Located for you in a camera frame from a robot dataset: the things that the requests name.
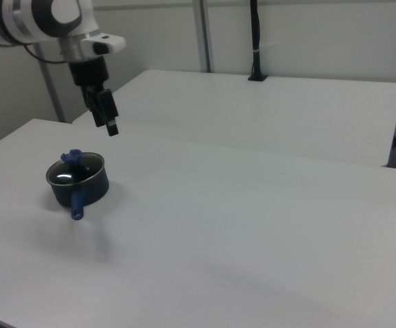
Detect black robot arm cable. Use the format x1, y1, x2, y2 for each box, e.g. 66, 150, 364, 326
23, 44, 70, 65

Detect grey metal partition post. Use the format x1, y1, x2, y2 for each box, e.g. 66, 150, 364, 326
34, 43, 66, 124
192, 0, 216, 73

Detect dark saucepan with blue handle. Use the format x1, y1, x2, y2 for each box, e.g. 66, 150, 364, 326
45, 152, 110, 221

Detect glass lid with blue knob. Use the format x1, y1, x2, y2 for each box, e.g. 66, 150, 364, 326
46, 148, 104, 187

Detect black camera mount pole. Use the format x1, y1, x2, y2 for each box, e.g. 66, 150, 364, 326
247, 0, 270, 83

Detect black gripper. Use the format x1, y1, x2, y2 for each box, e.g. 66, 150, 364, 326
69, 57, 120, 137

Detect white side table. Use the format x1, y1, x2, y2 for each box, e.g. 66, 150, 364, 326
72, 69, 396, 168

